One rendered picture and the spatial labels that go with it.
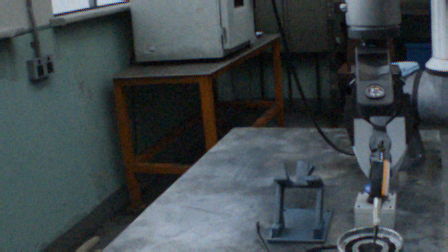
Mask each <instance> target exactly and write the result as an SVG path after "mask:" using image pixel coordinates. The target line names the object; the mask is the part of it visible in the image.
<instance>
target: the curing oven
mask: <svg viewBox="0 0 448 252"><path fill-rule="evenodd" d="M130 5H131V17H132V23H133V25H132V29H133V35H134V40H133V41H134V48H135V53H136V55H135V60H136V63H137V62H139V61H143V62H144V66H150V65H151V64H150V61H165V60H179V59H198V58H215V62H216V63H221V62H222V57H224V56H226V55H228V54H230V53H232V52H234V51H236V50H238V49H240V48H242V47H245V48H250V47H251V46H250V44H252V43H254V42H256V26H255V24H256V14H255V8H256V0H130Z"/></svg>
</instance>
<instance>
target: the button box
mask: <svg viewBox="0 0 448 252"><path fill-rule="evenodd" d="M373 201H374V200H369V194H367V193H360V192H359V195H358V198H357V202H356V205H355V221H354V229H355V228H360V227H374V226H373ZM395 214H396V194H389V198H388V201H384V200H383V204H382V209H381V219H380V225H379V226H380V227H386V228H388V229H391V230H394V221H395Z"/></svg>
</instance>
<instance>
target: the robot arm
mask: <svg viewBox="0 0 448 252"><path fill-rule="evenodd" d="M345 1H346V2H347V4H341V6H340V9H341V10H342V11H344V10H346V11H347V13H346V24H348V25H350V27H348V32H349V38H351V39H361V45H362V46H357V47H356V50H355V51H356V56H355V60H356V66H351V83H350V86H351V87H352V88H353V91H352V95H346V106H345V110H344V123H345V127H346V130H347V133H348V136H349V139H350V142H351V145H352V147H353V150H354V153H355V155H356V158H357V160H358V163H359V165H360V167H361V169H362V170H363V172H364V173H365V174H366V176H367V177H368V178H371V171H372V167H371V166H372V164H373V161H378V162H379V151H378V152H376V153H373V154H372V149H375V148H377V147H378V145H380V142H381V141H386V145H387V146H388V152H386V154H385V161H387V163H388V162H389V163H390V164H389V167H390V169H389V171H390V177H391V178H392V177H394V176H395V175H396V173H397V171H409V170H413V169H416V168H419V167H421V166H423V165H424V164H425V147H424V144H423V140H422V137H421V134H420V131H419V121H424V122H435V123H446V124H448V0H431V14H432V27H431V31H432V53H433V57H432V58H431V59H430V60H429V61H428V62H427V64H426V71H422V70H419V67H418V64H417V63H412V62H399V63H393V64H391V62H390V50H389V46H388V45H387V43H386V39H389V38H394V37H398V36H400V26H399V25H397V24H399V23H401V22H402V19H401V17H400V0H345ZM366 117H370V120H369V119H367V118H366Z"/></svg>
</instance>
